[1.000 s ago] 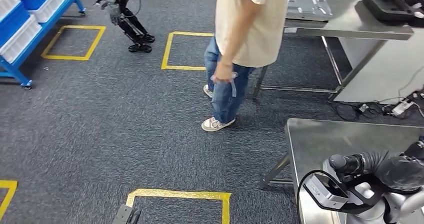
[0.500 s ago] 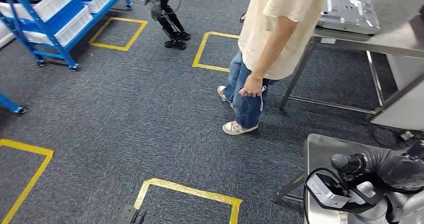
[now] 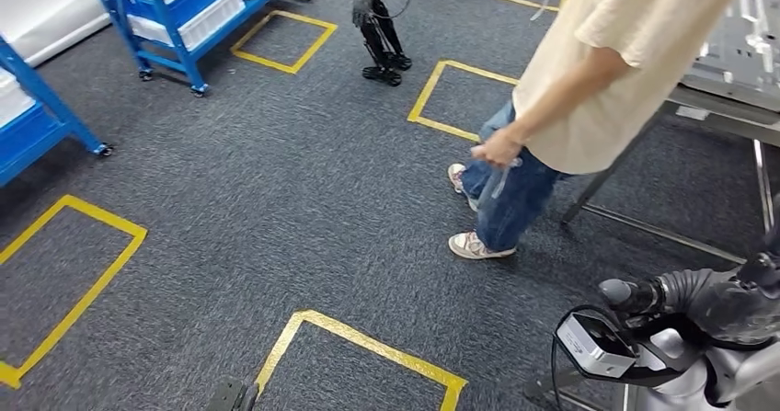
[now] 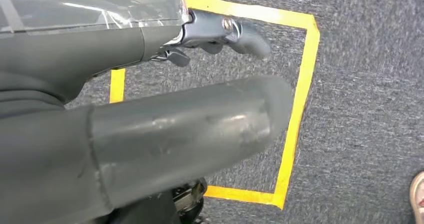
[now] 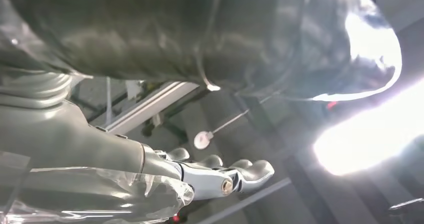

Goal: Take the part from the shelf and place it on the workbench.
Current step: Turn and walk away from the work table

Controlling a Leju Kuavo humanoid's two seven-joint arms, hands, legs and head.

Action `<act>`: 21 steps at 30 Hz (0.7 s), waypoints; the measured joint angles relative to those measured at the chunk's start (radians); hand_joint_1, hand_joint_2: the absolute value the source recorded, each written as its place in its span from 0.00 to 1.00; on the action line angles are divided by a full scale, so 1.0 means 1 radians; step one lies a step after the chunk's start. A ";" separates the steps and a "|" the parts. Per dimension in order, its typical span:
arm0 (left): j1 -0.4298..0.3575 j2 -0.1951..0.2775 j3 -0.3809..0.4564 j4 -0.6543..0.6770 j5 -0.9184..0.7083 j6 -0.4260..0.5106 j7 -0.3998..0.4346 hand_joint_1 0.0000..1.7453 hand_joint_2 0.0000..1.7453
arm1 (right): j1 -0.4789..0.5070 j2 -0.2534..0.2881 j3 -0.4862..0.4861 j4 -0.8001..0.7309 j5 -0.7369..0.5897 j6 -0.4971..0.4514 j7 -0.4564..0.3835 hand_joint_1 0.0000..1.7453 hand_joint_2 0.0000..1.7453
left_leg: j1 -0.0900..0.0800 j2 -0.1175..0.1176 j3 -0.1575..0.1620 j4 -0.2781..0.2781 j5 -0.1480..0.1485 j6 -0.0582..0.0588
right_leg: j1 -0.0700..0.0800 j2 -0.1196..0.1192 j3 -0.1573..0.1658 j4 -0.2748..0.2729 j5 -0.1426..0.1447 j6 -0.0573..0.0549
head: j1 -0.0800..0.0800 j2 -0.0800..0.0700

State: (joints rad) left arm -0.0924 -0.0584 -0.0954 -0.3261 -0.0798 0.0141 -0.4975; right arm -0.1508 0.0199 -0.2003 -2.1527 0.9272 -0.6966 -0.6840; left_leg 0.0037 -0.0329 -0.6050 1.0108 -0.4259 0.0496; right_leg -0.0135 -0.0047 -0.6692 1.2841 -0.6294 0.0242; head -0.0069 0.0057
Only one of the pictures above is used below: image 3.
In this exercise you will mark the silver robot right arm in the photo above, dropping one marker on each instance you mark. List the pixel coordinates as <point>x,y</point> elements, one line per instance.
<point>688,390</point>

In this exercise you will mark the blue metal shelf rack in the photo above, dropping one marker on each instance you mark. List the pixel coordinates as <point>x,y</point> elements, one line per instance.
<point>55,99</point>
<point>177,46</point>

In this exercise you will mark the grey stamped metal sheet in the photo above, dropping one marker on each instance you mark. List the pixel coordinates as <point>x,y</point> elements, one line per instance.
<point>743,43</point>

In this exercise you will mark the yellow floor tape square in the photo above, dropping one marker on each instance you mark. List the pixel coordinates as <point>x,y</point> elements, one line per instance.
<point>365,340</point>
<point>94,294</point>

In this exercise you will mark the person's hand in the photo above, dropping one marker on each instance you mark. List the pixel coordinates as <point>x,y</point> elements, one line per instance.
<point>496,147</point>

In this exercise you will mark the stainless steel table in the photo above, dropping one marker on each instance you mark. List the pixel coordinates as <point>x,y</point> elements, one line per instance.
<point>719,119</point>

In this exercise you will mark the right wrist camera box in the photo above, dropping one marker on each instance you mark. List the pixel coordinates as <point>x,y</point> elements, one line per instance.
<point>594,347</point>

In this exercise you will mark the black humanoid robot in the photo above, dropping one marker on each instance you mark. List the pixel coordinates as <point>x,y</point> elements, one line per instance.
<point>381,36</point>

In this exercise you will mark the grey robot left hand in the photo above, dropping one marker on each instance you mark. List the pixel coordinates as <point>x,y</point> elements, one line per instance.
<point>231,396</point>

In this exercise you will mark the person's forearm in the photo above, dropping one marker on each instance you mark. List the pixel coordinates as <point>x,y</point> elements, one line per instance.
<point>567,107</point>

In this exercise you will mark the person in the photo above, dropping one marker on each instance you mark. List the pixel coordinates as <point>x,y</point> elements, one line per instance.
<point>609,61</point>

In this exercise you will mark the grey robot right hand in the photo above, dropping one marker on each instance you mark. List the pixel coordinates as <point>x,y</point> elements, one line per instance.
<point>719,304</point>

